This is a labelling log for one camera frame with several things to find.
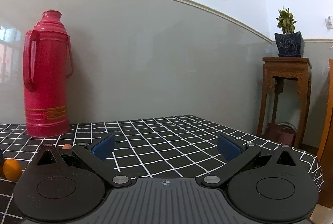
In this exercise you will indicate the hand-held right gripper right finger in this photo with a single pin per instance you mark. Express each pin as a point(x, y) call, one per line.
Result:
point(229, 148)

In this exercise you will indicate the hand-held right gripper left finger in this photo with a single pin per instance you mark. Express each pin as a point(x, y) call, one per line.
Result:
point(104, 148)

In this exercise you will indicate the small orange-red fruit piece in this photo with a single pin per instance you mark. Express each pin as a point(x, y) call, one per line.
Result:
point(66, 146)

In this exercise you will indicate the orange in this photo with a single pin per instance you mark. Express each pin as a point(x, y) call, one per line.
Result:
point(11, 169)

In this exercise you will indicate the dark red bag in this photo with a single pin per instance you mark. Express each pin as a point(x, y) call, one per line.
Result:
point(279, 134)

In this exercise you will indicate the black white checkered tablecloth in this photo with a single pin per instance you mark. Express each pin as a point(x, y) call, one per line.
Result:
point(169, 140)

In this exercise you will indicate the red thermos flask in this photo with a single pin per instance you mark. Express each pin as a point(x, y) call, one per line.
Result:
point(46, 83)

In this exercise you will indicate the light wooden furniture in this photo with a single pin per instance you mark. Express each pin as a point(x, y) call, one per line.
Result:
point(327, 135)

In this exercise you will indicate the carved wooden plant stand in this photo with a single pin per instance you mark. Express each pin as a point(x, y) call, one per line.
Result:
point(286, 65)

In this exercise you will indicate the dark blue flower pot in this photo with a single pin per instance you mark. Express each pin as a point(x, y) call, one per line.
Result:
point(288, 43)

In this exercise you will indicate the green potted plant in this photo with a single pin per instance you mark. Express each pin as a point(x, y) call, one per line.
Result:
point(286, 20)

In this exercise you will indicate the white wall socket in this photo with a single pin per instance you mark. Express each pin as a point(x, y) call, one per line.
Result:
point(329, 22)

